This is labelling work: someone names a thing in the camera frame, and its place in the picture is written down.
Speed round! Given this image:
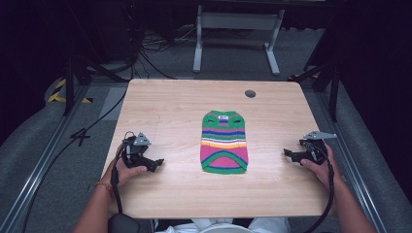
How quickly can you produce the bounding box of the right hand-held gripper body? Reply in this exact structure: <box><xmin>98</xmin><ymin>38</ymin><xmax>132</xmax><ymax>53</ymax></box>
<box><xmin>291</xmin><ymin>130</ymin><xmax>338</xmax><ymax>166</ymax></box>

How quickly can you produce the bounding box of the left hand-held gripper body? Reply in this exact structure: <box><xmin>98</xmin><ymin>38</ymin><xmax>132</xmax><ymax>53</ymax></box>
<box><xmin>121</xmin><ymin>131</ymin><xmax>155</xmax><ymax>169</ymax></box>

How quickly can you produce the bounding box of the person's right hand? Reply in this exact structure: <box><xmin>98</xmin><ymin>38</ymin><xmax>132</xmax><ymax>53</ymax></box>
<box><xmin>299</xmin><ymin>143</ymin><xmax>342</xmax><ymax>192</ymax></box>

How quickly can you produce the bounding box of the person's left hand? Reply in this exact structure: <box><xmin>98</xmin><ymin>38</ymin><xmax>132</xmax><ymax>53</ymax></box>
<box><xmin>101</xmin><ymin>157</ymin><xmax>148</xmax><ymax>190</ymax></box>

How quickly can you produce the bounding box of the striped knitted pet sweater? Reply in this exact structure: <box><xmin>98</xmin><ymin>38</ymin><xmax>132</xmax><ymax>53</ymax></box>
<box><xmin>199</xmin><ymin>110</ymin><xmax>250</xmax><ymax>176</ymax></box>

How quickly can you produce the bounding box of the black chair armrest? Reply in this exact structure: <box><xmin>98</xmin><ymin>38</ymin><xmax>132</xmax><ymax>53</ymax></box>
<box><xmin>107</xmin><ymin>213</ymin><xmax>151</xmax><ymax>233</ymax></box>

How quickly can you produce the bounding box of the black tripod stand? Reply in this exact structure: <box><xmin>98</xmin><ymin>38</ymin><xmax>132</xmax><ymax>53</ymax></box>
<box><xmin>288</xmin><ymin>18</ymin><xmax>341</xmax><ymax>123</ymax></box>
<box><xmin>62</xmin><ymin>3</ymin><xmax>130</xmax><ymax>117</ymax></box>

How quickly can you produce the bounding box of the person's white clothing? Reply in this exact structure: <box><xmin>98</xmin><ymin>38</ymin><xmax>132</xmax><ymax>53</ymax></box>
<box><xmin>154</xmin><ymin>216</ymin><xmax>292</xmax><ymax>233</ymax></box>

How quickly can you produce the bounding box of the yellow black floor tape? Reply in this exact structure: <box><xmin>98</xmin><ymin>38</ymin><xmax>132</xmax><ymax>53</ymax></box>
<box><xmin>48</xmin><ymin>78</ymin><xmax>93</xmax><ymax>105</ymax></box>

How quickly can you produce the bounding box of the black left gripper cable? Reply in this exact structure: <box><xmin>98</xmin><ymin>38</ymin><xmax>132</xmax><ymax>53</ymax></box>
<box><xmin>110</xmin><ymin>130</ymin><xmax>136</xmax><ymax>216</ymax></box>

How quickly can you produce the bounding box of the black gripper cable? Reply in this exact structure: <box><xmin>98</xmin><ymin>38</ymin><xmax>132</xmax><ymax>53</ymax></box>
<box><xmin>110</xmin><ymin>130</ymin><xmax>136</xmax><ymax>216</ymax></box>
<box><xmin>302</xmin><ymin>141</ymin><xmax>335</xmax><ymax>233</ymax></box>

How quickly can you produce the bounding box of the aluminium floor rail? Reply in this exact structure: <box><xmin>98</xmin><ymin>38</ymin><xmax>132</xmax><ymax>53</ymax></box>
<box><xmin>0</xmin><ymin>84</ymin><xmax>90</xmax><ymax>233</ymax></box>
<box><xmin>315</xmin><ymin>91</ymin><xmax>390</xmax><ymax>233</ymax></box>

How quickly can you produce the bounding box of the gold bracelet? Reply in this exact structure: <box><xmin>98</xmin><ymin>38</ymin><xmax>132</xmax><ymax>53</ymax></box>
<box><xmin>94</xmin><ymin>181</ymin><xmax>116</xmax><ymax>197</ymax></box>

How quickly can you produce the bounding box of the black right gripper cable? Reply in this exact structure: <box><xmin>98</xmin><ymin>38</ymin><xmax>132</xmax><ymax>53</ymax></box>
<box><xmin>302</xmin><ymin>141</ymin><xmax>335</xmax><ymax>233</ymax></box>

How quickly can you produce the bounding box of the black floor cable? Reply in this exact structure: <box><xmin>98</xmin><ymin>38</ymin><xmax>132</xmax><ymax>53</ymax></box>
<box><xmin>19</xmin><ymin>86</ymin><xmax>128</xmax><ymax>233</ymax></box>

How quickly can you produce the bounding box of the bundle of floor cables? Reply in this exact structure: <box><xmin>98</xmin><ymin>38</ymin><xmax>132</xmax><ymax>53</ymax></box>
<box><xmin>127</xmin><ymin>3</ymin><xmax>198</xmax><ymax>81</ymax></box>

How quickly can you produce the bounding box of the white metal table frame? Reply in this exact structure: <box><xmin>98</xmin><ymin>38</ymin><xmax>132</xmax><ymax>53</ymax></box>
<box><xmin>192</xmin><ymin>4</ymin><xmax>286</xmax><ymax>77</ymax></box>

